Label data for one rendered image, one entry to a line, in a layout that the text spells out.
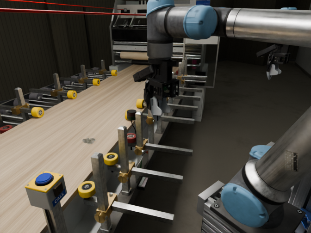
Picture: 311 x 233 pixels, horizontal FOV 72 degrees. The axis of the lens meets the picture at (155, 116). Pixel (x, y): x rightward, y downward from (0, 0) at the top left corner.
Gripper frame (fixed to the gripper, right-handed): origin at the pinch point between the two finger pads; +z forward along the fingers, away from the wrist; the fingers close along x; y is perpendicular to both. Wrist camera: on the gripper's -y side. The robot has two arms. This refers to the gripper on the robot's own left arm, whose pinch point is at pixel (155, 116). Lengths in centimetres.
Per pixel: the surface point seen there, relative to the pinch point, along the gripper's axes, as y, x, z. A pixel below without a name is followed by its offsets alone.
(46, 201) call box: 0.9, -37.9, 13.1
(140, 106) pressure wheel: -89, 58, 38
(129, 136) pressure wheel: -56, 24, 41
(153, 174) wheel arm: -21, 16, 47
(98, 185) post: -17.2, -16.7, 32.6
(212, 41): -148, 231, 1
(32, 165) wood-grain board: -63, -33, 42
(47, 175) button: -3.4, -35.6, 8.5
